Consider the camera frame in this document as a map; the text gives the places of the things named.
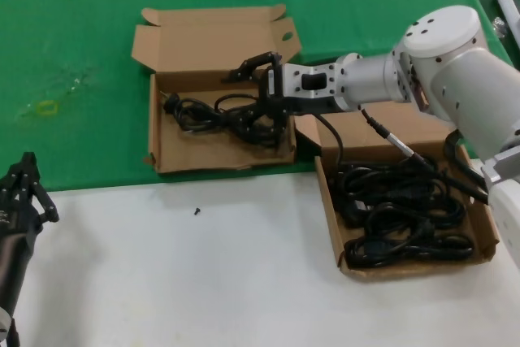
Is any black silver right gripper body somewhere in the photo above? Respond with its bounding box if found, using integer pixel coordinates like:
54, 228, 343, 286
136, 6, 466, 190
259, 61, 340, 116

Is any clear bag of metal parts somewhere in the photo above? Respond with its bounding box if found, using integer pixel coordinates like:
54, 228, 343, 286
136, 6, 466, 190
491, 16, 507, 39

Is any green table cloth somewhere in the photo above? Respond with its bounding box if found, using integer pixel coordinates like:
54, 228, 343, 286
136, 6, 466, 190
0, 0, 520, 197

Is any plain black right arm cable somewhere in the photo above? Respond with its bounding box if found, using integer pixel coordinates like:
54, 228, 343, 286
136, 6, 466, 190
314, 113, 346, 167

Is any grey aluminium bar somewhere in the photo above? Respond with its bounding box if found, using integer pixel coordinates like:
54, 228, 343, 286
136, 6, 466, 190
494, 0, 520, 46

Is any cardboard box with torn edge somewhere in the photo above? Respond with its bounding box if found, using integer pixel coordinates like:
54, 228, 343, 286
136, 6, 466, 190
130, 4, 302, 176

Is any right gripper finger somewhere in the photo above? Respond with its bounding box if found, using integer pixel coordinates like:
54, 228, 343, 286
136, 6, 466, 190
243, 98, 294, 149
221, 50, 283, 82

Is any arm cable with silver connector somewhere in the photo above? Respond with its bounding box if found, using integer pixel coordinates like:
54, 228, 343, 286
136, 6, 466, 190
359, 105, 488, 206

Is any black power cable with plug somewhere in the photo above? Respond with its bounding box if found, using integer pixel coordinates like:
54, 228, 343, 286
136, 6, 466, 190
161, 93, 285, 151

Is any open brown cardboard box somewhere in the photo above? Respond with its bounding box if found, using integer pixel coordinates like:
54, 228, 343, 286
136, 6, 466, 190
286, 64, 501, 282

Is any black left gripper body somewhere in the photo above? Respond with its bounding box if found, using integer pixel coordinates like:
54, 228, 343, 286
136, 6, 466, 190
0, 198, 44, 314

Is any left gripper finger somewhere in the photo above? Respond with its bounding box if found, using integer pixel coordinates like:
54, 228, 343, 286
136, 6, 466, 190
28, 179, 61, 225
0, 151, 40, 206

